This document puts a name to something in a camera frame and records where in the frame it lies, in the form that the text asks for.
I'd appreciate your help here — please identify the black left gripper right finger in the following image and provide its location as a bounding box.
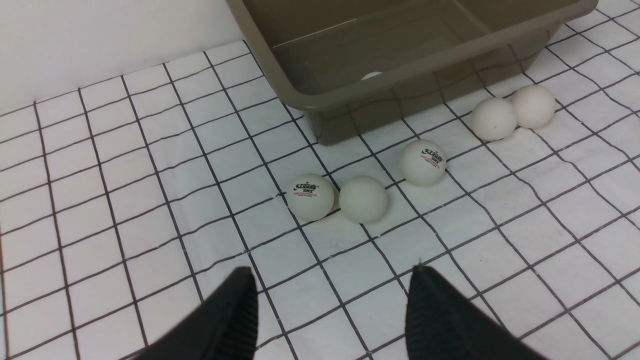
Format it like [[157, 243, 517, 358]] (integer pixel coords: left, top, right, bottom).
[[405, 265, 545, 360]]

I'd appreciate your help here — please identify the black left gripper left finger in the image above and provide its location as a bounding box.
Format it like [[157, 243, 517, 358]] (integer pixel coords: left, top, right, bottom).
[[135, 266, 259, 360]]

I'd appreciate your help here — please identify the white logo ball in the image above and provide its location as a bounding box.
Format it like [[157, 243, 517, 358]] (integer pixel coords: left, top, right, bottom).
[[287, 173, 335, 221], [398, 139, 447, 187]]

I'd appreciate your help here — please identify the olive green plastic bin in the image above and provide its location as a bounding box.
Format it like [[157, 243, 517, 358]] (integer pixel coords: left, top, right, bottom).
[[227, 0, 598, 145]]

